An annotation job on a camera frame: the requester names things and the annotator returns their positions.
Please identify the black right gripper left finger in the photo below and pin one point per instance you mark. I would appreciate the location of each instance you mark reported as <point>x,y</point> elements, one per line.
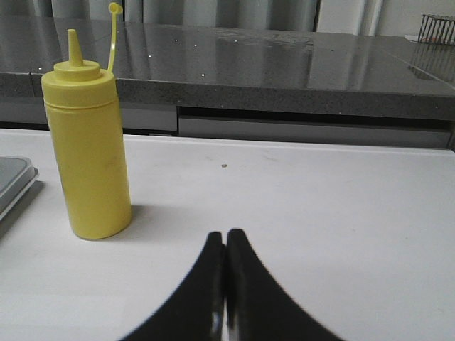
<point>195,310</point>

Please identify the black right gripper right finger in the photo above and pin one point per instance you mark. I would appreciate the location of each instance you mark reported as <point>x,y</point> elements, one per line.
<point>258,308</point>

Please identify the yellow squeeze bottle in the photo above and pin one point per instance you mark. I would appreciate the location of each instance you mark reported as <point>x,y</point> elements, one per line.
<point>84,118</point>

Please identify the silver digital kitchen scale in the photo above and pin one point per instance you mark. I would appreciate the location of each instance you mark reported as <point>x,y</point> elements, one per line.
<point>19,187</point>

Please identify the grey curtain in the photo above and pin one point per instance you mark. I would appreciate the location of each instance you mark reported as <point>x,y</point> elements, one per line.
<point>361,18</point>

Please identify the black wire rack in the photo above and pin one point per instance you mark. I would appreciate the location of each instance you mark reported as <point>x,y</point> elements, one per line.
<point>436,29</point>

